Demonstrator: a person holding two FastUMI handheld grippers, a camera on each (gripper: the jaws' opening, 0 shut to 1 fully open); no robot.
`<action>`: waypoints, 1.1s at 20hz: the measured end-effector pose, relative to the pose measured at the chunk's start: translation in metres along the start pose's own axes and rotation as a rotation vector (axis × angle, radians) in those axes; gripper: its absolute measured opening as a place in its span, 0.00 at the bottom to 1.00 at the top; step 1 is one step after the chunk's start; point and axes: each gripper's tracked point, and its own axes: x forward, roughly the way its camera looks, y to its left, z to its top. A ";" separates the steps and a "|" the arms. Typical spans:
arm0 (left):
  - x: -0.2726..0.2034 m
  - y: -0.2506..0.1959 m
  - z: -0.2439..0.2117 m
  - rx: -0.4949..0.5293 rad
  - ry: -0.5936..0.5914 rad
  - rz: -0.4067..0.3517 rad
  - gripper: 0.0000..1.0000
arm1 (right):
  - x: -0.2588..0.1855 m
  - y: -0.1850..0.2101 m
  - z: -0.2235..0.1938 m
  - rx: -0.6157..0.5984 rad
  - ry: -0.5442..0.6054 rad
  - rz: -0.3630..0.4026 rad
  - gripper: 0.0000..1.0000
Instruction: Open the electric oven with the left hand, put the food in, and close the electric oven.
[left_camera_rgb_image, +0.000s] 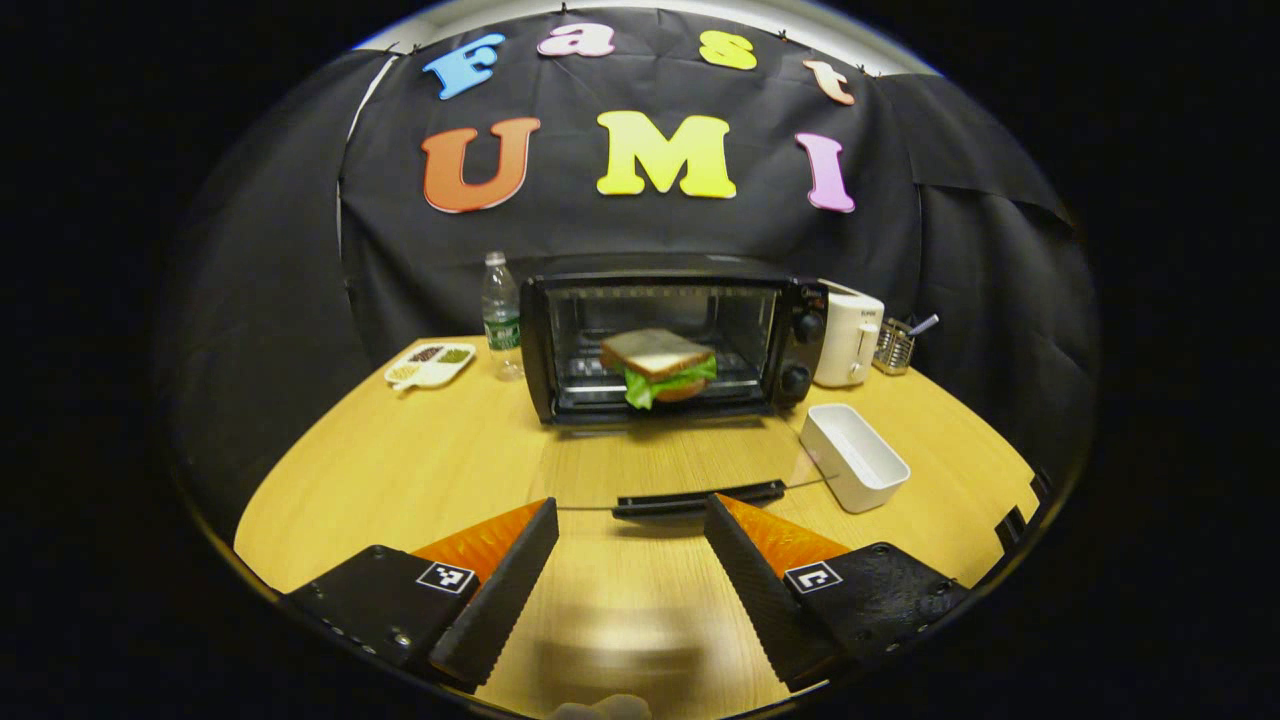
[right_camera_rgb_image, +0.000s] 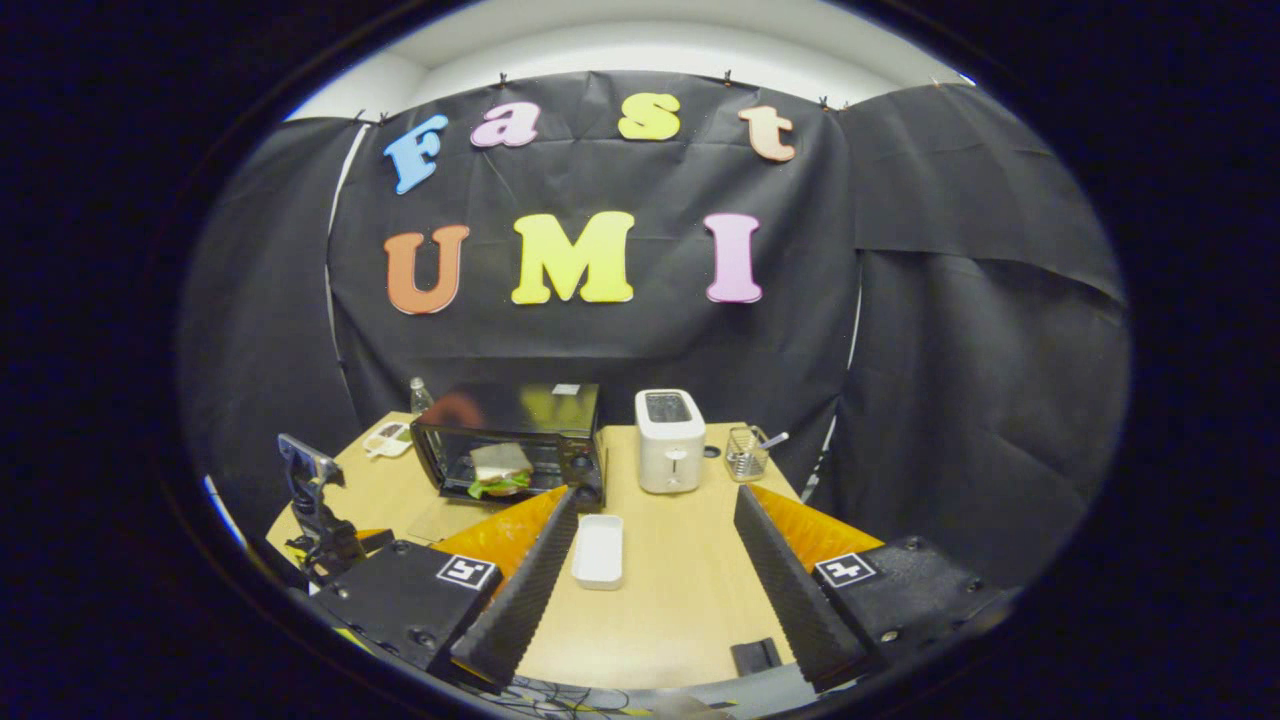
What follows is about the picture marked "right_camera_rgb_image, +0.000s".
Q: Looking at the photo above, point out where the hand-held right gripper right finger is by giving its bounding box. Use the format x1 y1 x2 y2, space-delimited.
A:
733 484 1023 693

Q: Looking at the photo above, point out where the black electric oven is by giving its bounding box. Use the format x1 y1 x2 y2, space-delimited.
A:
405 380 609 546

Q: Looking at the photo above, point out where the white divided seasoning plate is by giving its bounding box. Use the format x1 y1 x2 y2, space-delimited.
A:
363 422 413 459

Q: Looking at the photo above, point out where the black backdrop cloth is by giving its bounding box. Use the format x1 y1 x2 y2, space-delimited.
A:
180 72 1131 593

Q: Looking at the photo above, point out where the bread and lettuce sandwich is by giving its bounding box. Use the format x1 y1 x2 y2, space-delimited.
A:
468 443 534 500

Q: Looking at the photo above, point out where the small black block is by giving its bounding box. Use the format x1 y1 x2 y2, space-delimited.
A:
730 638 783 678

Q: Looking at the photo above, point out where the wire mesh basket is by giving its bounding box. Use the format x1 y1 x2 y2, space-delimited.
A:
724 425 771 483

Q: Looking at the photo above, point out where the white rectangular tray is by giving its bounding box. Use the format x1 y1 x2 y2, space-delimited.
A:
571 514 625 591

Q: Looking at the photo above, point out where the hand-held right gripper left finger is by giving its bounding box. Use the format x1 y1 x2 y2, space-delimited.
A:
310 485 581 691

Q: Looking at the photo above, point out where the white toaster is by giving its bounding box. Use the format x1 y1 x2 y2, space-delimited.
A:
635 389 707 495

